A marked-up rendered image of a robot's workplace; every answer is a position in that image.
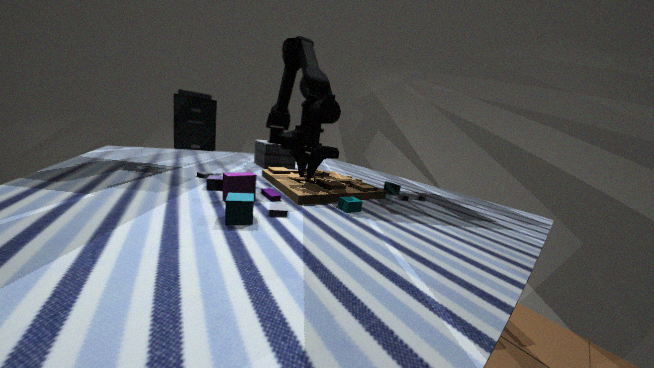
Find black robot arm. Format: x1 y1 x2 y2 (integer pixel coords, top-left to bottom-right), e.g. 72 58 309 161
267 36 341 149

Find tan wooden puzzle board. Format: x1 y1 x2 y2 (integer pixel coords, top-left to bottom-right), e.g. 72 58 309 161
262 167 387 205

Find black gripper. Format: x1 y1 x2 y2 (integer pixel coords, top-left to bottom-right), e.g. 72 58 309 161
289 122 339 180

